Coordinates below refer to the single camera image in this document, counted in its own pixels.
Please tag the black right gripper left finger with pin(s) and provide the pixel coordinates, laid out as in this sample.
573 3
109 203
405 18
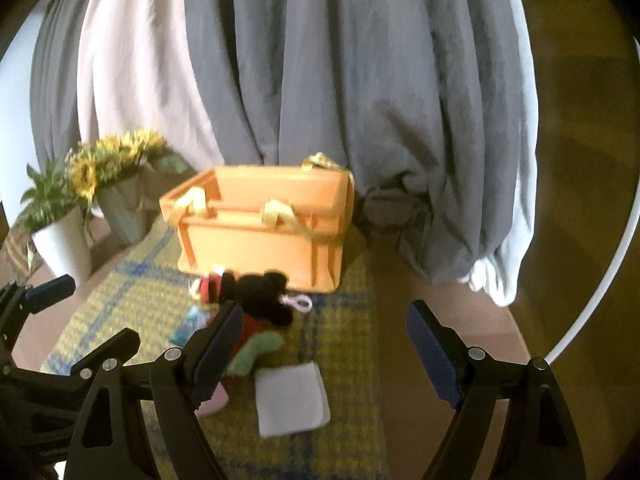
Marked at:
180 380

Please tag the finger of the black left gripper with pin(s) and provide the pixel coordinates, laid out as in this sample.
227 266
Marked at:
121 347
20 301

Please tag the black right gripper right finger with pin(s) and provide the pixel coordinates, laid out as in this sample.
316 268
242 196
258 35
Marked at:
539 439

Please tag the blue cartoon tissue pack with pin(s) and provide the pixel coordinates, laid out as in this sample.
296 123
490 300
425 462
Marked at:
195 319

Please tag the pink soft pouch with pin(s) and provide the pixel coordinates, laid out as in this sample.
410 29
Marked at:
216 403

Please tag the green fuzzy soft toy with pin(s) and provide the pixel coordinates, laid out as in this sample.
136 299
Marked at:
256 346

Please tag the black mouse plush toy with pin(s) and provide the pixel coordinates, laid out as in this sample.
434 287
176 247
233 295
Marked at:
263 297

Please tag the white cloth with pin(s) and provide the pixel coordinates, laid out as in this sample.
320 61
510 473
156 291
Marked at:
290 399

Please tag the woven rattan basket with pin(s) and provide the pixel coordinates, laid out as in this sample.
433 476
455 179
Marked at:
19 257

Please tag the yellow blue plaid mat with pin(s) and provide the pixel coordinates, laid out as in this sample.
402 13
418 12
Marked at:
147 293

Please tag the white plant pot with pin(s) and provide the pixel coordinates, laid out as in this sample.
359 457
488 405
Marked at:
64 248

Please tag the green leafy plant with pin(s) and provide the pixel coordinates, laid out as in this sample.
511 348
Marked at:
49 198

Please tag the grey ribbed vase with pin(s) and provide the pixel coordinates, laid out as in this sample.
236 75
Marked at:
123 208

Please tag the yellow artificial sunflower bouquet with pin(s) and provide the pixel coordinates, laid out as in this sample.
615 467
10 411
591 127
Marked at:
93 166

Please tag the orange plastic storage crate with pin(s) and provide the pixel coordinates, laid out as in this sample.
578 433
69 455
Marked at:
255 219

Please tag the white sheer curtain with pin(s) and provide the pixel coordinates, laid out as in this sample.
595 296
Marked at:
134 71

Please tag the grey curtain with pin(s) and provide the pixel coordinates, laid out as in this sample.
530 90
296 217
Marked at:
431 103

